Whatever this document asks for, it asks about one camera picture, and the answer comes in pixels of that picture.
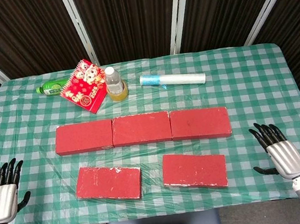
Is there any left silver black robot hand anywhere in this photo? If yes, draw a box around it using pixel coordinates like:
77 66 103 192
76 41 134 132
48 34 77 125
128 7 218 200
0 157 35 223

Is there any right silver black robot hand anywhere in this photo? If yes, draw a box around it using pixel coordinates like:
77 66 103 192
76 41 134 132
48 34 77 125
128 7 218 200
247 117 300 184

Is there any red foam brick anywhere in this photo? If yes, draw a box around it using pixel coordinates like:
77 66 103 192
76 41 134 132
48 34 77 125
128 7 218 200
159 147 230 196
53 119 116 157
73 159 145 208
109 110 174 149
168 104 233 145

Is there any green checkered tablecloth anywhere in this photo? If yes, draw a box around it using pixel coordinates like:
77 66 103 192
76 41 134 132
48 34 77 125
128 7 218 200
0 38 300 224

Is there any green plastic bottle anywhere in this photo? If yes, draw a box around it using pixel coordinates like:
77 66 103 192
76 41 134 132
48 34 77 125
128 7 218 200
35 77 72 99

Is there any plastic bag roll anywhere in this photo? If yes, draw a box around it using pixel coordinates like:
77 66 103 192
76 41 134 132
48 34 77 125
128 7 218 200
138 67 208 93

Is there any red spiral desk calendar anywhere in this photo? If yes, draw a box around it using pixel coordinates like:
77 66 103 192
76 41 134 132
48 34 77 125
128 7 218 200
55 56 112 119

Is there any yellow tape roll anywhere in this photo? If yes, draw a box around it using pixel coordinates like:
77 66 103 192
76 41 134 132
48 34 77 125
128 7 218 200
105 79 130 104

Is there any clear water bottle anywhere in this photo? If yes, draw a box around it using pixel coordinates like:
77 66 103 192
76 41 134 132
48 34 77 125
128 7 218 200
103 65 125 96

